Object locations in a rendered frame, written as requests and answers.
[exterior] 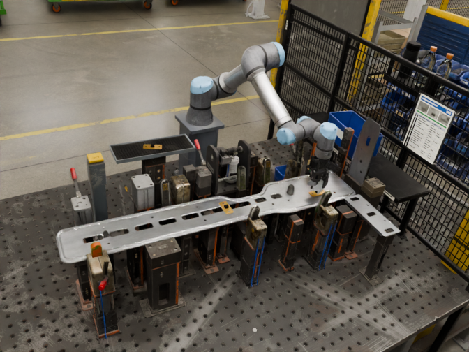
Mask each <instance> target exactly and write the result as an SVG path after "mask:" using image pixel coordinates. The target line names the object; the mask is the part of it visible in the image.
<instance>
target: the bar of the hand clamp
mask: <svg viewBox="0 0 469 352"><path fill-rule="evenodd" d="M307 140H308V138H304V139H303V140H299V141H297V143H296V150H295V161H296V162H297V165H298V158H299V160H300V161H301V163H300V164H299V165H300V166H302V162H303V155H304V143H305V142H306V141H307ZM296 167H297V166H296Z"/></svg>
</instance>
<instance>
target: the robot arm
mask: <svg viewBox="0 0 469 352"><path fill-rule="evenodd" d="M284 61H285V52H284V49H283V47H282V46H281V44H279V43H277V42H270V43H265V44H262V45H254V46H251V47H249V48H248V49H246V51H245V52H244V53H243V56H242V58H241V64H240V65H239V66H238V67H236V68H235V69H233V70H232V71H230V72H224V73H222V74H221V75H219V76H218V77H216V78H209V77H206V76H204V77H202V76H200V77H197V78H194V79H193V80H192V81H191V87H190V91H191V92H190V106H189V109H188V112H187V114H186V121H187V122H188V123H189V124H191V125H194V126H208V125H210V124H212V123H213V121H214V116H213V113H212V110H211V102H212V101H215V100H218V99H221V98H225V97H230V96H232V95H234V94H235V93H236V91H237V88H238V86H239V85H241V84H243V83H244V82H245V81H249V82H251V84H252V85H253V87H254V89H255V90H256V92H257V94H258V96H259V97H260V99H261V101H262V103H263V104H264V106H265V107H266V109H267V112H268V113H269V115H270V117H271V118H272V120H273V122H274V123H275V125H276V127H277V129H278V132H277V134H276V136H277V140H278V141H279V142H280V143H281V144H282V145H289V144H292V143H294V142H297V141H299V140H303V139H304V138H307V137H310V138H312V139H314V140H316V141H317V145H316V148H315V156H312V157H311V160H310V163H309V165H306V170H307V168H309V171H308V172H307V171H306V172H305V175H306V174H309V177H310V178H311V180H310V181H309V182H308V183H307V184H308V185H310V186H313V190H314V191H318V192H317V194H319V193H320V192H321V191H322V190H323V189H324V188H325V187H326V185H327V183H328V180H329V169H332V170H333V171H334V172H339V170H340V169H341V168H340V167H339V165H338V164H336V163H332V162H331V161H330V158H331V156H332V151H333V148H334V143H335V139H336V136H337V130H338V129H337V126H336V125H335V124H333V123H329V122H325V123H322V124H320V123H318V122H316V121H315V120H313V119H311V118H310V117H307V116H303V117H301V118H300V119H298V121H297V123H296V124H295V123H294V122H293V120H292V118H291V117H290V115H289V113H288V111H287V110H286V108H285V106H284V105H283V103H282V101H281V99H280V98H279V96H278V94H277V93H276V91H275V89H274V87H273V86H272V84H271V82H270V81H269V78H268V77H267V75H266V72H267V71H270V70H271V69H273V68H278V67H279V66H282V65H283V63H284ZM328 168H329V169H328Z"/></svg>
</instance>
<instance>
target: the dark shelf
mask: <svg viewBox="0 0 469 352"><path fill-rule="evenodd" d="M303 116H307V117H310V118H311V119H313V120H315V121H316V122H318V123H320V124H322V123H325V122H328V119H329V115H328V114H327V113H326V112H317V113H311V114H306V115H297V118H296V120H297V121H298V119H300V118H301V117H303ZM338 147H339V146H338V145H337V144H336V143H334V148H333V151H334V152H335V153H337V154H338V152H339V151H338ZM351 160H352V159H351V158H350V157H349V156H347V159H346V162H347V163H348V164H350V163H351ZM369 168H370V169H369V172H368V175H367V177H366V178H367V179H371V178H374V177H376V178H377V179H379V180H380V181H381V182H382V183H383V184H384V185H385V190H384V194H385V195H386V196H387V197H388V198H390V199H391V200H392V201H394V202H395V203H396V204H398V203H402V202H405V201H408V200H413V199H416V198H420V197H423V196H427V195H428V194H429V192H430V191H429V190H428V189H427V188H426V187H425V186H423V185H422V184H420V183H419V182H418V181H417V180H415V179H414V178H412V177H411V176H409V174H407V173H406V172H404V171H403V170H401V169H400V168H399V167H398V166H396V165H395V164H394V163H392V162H391V161H390V160H389V159H387V158H386V157H385V156H383V155H382V154H381V153H380V152H378V153H377V155H376V156H373V157H372V159H371V162H370V165H369Z"/></svg>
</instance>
